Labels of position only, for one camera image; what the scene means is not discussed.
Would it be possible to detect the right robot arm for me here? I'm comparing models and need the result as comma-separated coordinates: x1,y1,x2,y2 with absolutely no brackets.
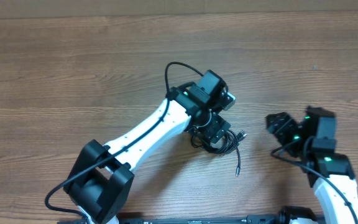
265,106,358,223

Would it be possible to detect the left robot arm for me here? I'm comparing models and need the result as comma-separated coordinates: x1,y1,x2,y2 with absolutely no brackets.
63,70,236,223

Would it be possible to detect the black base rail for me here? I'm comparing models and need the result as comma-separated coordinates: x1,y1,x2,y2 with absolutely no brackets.
57,205,326,224

